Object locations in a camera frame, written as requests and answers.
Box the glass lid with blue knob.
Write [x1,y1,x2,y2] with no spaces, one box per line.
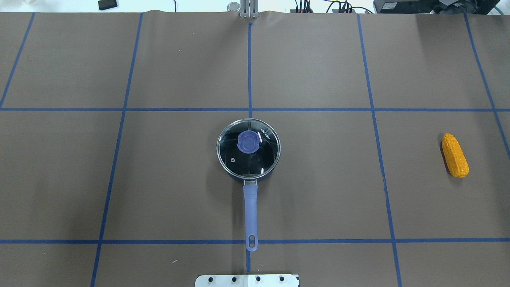
[216,118,282,181]

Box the blue saucepan with handle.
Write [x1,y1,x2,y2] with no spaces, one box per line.
[217,118,281,252]

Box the yellow corn cob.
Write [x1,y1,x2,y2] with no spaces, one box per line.
[441,133,470,178]

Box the small black box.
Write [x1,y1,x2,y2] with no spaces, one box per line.
[97,0,118,11]

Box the brown table mat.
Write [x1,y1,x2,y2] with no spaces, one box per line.
[1,11,509,287]

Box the aluminium frame post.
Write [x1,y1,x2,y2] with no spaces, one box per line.
[240,0,260,19]

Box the metal mounting plate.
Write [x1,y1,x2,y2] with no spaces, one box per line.
[194,274,300,287]

